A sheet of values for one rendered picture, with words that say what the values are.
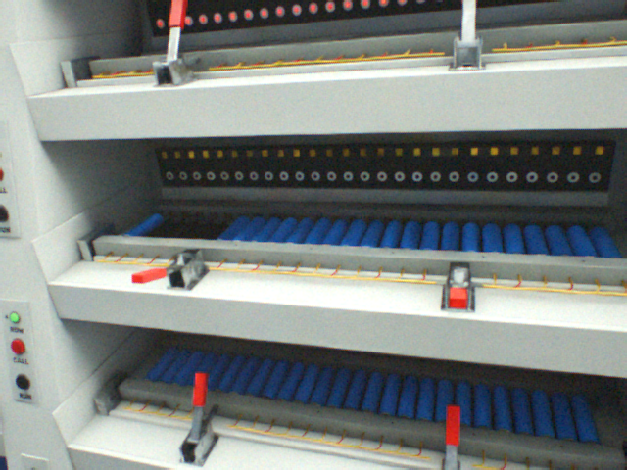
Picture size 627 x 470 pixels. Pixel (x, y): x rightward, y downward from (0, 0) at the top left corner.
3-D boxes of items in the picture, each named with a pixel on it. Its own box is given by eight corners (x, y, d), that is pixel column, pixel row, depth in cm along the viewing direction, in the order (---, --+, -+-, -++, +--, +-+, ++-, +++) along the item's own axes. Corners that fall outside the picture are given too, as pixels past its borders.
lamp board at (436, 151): (608, 192, 51) (617, 142, 48) (162, 187, 66) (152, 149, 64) (606, 189, 51) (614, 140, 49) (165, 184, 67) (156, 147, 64)
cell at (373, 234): (385, 234, 55) (374, 261, 49) (368, 234, 55) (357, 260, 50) (384, 219, 54) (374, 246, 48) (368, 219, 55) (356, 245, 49)
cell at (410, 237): (421, 236, 54) (415, 263, 48) (405, 235, 54) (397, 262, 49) (421, 220, 53) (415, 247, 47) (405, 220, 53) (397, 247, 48)
